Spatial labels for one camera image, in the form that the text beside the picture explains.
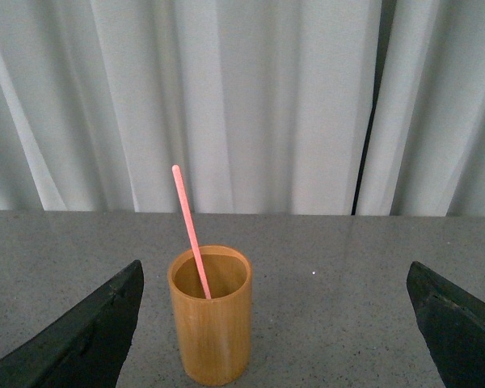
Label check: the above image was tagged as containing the bamboo chopstick holder cup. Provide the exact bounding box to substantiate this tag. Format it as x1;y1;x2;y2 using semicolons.
167;245;253;386

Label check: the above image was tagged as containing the white curtain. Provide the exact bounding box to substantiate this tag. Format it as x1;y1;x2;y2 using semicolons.
0;1;485;216

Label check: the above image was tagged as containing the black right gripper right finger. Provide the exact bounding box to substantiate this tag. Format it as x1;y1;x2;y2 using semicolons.
407;261;485;387

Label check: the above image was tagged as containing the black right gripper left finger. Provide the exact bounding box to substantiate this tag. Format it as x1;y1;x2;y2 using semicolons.
0;260;143;387

